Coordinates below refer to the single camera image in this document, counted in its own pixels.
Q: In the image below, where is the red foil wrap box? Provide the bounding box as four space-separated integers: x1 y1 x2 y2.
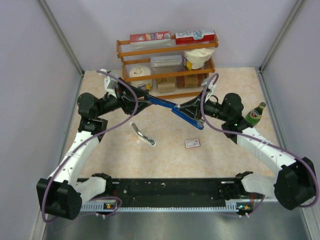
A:
129 31 172 49

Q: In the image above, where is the blue black stapler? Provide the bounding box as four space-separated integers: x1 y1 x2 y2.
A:
146 95 204 130

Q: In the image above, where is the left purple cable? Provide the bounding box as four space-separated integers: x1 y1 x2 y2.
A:
41 69 140 223

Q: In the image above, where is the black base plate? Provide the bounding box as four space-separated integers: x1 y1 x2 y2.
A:
97 178 251 208

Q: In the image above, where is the wooden three-tier shelf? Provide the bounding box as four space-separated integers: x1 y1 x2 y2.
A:
116 35 219 99

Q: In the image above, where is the purple cable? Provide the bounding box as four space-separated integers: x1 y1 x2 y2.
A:
41 69 140 223
200 73 318 208

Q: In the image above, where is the small white paper roll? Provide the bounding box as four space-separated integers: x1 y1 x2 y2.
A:
129 65 153 91

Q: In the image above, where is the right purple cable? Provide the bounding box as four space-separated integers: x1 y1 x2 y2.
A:
200 73 318 208

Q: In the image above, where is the red white toothpaste box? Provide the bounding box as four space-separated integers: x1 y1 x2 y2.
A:
174 29 216 45

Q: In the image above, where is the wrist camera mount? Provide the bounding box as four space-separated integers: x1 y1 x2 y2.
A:
101 69 118 98
201 75 216 98

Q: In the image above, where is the green glass bottle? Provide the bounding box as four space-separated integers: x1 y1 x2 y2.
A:
245 102 267 127

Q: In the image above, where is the white slotted cable duct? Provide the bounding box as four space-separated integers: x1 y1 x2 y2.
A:
80 201 239 213

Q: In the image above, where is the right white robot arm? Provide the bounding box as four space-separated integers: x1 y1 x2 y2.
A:
174 92 320 210

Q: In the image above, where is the small staple box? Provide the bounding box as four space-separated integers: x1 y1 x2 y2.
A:
184 139 201 149

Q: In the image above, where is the tan cardboard box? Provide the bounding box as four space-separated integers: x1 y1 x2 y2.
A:
156 76 176 93

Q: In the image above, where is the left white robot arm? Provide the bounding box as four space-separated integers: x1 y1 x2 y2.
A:
36 76 149 223

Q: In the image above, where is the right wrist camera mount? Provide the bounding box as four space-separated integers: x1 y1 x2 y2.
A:
201 75 216 98

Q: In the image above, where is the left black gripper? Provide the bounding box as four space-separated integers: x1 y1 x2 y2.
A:
95 77 152 117

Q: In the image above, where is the brown brick-pattern box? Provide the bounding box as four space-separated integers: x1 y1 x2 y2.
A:
176 74 206 89

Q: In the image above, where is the clear plastic box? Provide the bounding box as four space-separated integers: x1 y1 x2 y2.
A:
150 55 183 74

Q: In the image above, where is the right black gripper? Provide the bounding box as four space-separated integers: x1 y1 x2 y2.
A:
179 90 230 122

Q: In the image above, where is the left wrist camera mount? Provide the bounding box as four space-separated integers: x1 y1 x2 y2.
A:
101 69 118 98

